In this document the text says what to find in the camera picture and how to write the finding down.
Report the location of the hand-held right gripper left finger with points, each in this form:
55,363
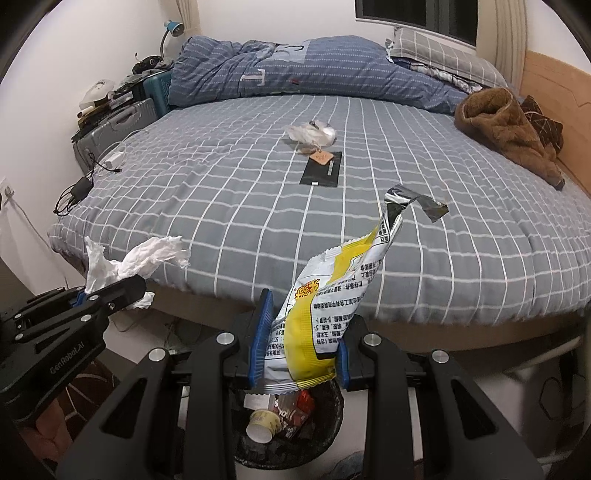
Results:
261,341

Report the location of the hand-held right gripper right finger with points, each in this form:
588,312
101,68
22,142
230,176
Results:
342,367

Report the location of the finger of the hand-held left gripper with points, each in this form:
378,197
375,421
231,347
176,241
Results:
122,293
55,297

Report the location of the white tissue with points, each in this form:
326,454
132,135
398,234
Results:
138,258

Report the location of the yellow snack wrapper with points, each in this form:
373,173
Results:
323,314

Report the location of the black trash bin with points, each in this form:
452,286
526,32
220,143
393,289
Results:
318,434

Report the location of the yellow paper cup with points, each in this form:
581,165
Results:
263,424

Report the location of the person's left hand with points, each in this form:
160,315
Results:
46,427

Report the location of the dark patterned floor mat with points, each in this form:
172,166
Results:
87,383

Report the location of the black power adapter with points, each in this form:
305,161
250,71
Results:
81,189

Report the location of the white charger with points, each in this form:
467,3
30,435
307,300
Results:
115,158

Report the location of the grey checked bed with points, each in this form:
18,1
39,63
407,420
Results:
231,207

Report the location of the grey suitcase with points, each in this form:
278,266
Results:
115,129

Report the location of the flat black packet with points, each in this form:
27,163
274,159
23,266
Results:
325,173

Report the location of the brown paper tag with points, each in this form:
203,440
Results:
321,158

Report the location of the white rounded object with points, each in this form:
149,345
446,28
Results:
98,92

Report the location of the clear plastic bag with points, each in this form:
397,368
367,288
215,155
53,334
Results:
302,134

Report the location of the white crumpled plastic wrapper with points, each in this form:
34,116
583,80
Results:
327,134

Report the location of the black clutter pile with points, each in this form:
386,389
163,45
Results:
148,63

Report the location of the blue desk lamp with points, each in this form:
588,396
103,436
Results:
173,28

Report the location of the blue striped duvet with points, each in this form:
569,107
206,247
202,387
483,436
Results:
323,69

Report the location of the brown fleece garment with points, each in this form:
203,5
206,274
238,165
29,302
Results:
503,124

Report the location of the dark patterned pillow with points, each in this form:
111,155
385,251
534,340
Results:
455,81

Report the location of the brown checked cloth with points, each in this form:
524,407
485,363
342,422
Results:
542,122

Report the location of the grey checked pillow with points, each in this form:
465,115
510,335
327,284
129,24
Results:
443,55

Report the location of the wooden headboard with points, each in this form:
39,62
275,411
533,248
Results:
554,83

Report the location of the dark window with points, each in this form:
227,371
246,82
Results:
415,16

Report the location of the beige curtain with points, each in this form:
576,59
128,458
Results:
503,37

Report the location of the white wall socket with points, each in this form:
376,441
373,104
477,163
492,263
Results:
7,189

